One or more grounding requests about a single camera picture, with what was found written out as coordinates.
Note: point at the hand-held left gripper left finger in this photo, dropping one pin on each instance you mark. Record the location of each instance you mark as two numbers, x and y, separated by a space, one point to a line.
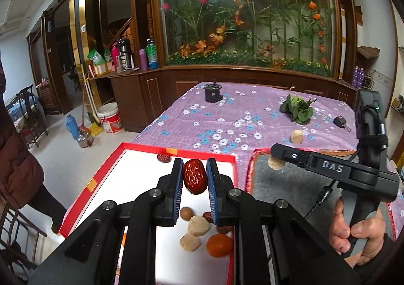
178 190

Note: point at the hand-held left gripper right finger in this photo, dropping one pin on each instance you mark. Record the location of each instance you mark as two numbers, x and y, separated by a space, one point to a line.
213 190

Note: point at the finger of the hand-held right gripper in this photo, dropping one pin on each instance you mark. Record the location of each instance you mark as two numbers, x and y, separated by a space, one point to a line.
303 159

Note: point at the large red date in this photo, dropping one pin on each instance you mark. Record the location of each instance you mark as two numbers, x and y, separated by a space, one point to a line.
195 176

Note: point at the brown longan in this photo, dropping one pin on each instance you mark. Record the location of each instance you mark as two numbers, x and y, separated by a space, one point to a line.
224 229
187 212

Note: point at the small red date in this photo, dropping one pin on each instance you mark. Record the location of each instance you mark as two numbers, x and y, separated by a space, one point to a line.
207 217

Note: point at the pale beige food chunk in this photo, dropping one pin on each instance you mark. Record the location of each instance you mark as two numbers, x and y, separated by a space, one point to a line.
275 165
198 225
297 136
190 242

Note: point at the red tray white inside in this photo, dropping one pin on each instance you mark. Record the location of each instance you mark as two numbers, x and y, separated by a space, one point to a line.
139 171

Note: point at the orange mandarin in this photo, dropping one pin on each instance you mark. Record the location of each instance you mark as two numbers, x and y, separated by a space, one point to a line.
220 245
123 239

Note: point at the person's right forearm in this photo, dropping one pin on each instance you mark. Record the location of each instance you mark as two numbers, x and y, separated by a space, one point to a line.
382 269

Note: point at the person's right hand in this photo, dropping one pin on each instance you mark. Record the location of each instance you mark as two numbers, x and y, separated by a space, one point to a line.
339 234

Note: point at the grey mat red border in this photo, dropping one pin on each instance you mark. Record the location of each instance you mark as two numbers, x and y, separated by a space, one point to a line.
284 190

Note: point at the green leafy vegetable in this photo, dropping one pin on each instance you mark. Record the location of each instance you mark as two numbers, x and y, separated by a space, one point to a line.
298 111

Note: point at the black car key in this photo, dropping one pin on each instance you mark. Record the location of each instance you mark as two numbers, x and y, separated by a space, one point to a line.
341 122

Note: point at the purple floral blanket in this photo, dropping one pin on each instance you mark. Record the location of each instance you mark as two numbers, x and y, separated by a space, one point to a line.
240 108

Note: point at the purple spray can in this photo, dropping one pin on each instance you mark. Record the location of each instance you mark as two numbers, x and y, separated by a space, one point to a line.
361 79
355 77

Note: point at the wooden cabinet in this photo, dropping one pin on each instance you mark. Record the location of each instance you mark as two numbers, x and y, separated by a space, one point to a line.
164 92

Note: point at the white plastic bucket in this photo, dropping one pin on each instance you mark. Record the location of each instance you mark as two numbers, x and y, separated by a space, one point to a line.
109 118

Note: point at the yellow dustpan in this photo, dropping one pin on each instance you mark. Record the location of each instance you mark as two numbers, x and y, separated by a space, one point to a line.
96 130

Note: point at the steel kettle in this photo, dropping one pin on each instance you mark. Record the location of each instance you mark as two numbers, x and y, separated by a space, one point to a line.
84 140

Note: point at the blue thermos jug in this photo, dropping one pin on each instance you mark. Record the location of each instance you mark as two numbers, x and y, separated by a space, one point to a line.
72 126

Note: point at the broom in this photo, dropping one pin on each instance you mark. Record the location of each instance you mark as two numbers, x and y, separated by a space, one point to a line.
86 92

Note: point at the purple bottle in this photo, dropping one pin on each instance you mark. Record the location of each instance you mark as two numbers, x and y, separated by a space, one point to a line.
143 59

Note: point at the green and blue bottle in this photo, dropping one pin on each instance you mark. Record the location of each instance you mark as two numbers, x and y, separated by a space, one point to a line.
152 53

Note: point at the beige cardboard box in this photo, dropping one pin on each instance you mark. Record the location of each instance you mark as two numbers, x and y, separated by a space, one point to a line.
102 68

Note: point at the black thermos flask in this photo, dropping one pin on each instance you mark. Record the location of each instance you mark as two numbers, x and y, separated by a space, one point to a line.
125 53

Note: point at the artificial flower display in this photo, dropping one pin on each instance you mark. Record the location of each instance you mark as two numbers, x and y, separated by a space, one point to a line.
252 20

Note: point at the pink bottle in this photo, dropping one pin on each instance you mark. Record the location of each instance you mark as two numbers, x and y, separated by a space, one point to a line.
114 54

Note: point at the dark wooden chair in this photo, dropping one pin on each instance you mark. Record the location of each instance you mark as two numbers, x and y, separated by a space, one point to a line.
14 256
33 121

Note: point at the wicker basket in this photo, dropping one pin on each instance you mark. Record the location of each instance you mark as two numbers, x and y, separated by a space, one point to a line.
45 95

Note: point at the wooden staircase railing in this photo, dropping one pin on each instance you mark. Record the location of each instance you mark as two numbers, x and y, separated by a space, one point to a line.
121 31

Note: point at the blue cloth covered table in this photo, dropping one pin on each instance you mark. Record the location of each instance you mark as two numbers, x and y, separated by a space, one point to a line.
14 113

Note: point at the wooden wall shelf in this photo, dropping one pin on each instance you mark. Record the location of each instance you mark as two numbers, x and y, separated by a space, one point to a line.
367 51

